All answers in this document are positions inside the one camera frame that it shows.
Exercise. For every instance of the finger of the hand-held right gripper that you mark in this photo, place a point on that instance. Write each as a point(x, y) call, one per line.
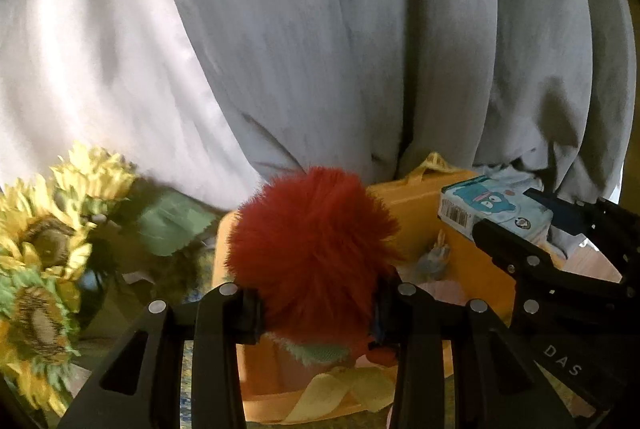
point(515, 249)
point(595, 221)

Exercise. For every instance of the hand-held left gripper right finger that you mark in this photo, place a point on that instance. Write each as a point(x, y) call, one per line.
point(422, 349)

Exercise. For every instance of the yellow blue plaid blanket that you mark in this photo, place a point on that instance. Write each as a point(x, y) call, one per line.
point(187, 389)

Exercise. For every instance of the red fluffy plush toy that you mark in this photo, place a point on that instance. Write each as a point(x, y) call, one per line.
point(312, 259)

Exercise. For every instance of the sunflower bouquet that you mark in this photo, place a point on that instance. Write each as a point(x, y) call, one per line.
point(45, 259)

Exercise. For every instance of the grey curtain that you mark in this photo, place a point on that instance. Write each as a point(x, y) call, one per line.
point(375, 34)

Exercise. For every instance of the small blue figure toy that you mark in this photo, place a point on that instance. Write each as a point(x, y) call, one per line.
point(435, 259)

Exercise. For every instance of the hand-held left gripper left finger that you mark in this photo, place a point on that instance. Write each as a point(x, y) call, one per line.
point(212, 349)

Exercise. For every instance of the blue tissue packet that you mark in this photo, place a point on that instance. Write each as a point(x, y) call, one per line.
point(492, 206)

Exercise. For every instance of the pale pink curtain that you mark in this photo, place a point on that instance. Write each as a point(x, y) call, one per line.
point(100, 59)

